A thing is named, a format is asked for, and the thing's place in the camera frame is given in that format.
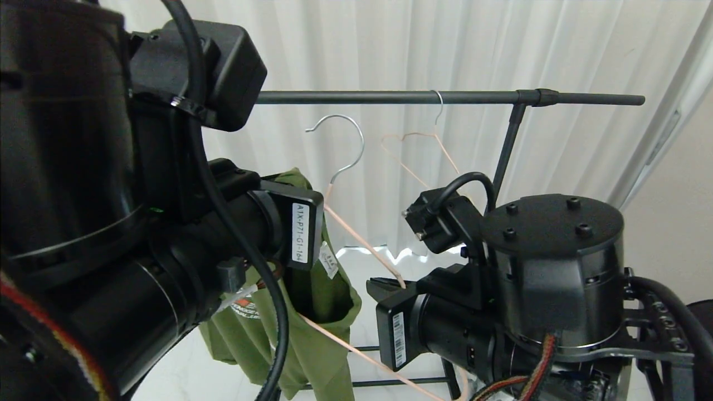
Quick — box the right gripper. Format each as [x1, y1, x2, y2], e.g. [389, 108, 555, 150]
[367, 265, 502, 385]

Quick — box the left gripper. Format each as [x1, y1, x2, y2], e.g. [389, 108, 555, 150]
[139, 159, 325, 335]

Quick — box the pink clothes hanger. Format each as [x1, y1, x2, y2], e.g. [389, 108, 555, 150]
[382, 90, 463, 190]
[298, 114, 471, 401]

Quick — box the green long-sleeved shirt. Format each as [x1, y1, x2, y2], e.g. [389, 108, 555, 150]
[199, 167, 363, 401]

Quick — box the black clothes rack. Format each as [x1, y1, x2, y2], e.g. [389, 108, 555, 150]
[256, 88, 646, 401]

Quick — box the white curtain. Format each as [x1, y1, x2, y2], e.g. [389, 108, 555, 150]
[97, 0, 713, 262]

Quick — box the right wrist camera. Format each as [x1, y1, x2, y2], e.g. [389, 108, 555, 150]
[403, 188, 485, 255]

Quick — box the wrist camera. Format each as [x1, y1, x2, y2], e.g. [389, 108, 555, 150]
[131, 21, 268, 133]
[403, 188, 485, 255]

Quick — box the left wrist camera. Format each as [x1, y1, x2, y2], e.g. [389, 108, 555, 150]
[131, 21, 268, 133]

